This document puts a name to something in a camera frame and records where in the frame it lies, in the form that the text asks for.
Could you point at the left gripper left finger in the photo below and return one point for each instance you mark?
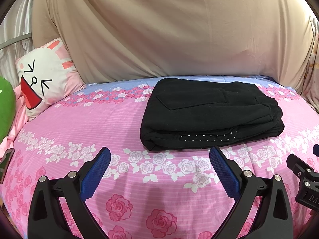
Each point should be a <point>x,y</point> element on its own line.
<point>46,218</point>

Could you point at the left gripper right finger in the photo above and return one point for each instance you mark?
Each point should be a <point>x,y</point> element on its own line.
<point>273,218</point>

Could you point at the black pants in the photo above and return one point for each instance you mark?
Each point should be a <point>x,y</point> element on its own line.
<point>191,114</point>

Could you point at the floral beige curtain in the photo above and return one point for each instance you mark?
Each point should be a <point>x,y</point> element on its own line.
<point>310,83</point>

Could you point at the pink floral bed sheet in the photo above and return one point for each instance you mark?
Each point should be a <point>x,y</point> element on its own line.
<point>168,194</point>

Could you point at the green plush toy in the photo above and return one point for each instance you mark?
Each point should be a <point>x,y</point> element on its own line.
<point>7,107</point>

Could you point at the white rabbit face pillow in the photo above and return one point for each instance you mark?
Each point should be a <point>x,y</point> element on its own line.
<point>47,75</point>

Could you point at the silver grey satin cloth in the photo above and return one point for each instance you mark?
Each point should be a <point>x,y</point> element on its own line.
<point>15,34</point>

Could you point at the beige curtain cloth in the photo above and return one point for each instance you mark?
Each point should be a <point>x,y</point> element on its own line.
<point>112,40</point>

